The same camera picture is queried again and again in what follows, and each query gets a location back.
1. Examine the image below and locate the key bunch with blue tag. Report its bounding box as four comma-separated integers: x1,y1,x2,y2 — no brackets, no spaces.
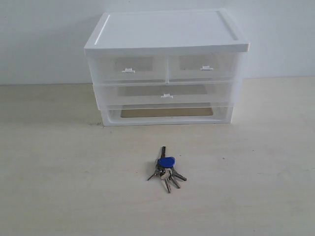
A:
147,146,187,194

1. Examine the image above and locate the white plastic drawer cabinet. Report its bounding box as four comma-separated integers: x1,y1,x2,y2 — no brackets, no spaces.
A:
84,9,250,126

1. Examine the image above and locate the clear wide drawer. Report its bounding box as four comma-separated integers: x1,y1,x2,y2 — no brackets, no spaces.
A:
93,82,240,110

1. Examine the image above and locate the clear top right drawer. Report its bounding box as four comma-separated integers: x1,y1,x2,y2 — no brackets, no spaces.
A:
168,53,239,83

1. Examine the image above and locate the clear top left drawer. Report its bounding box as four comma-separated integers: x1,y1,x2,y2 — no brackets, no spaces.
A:
88,56,167,85

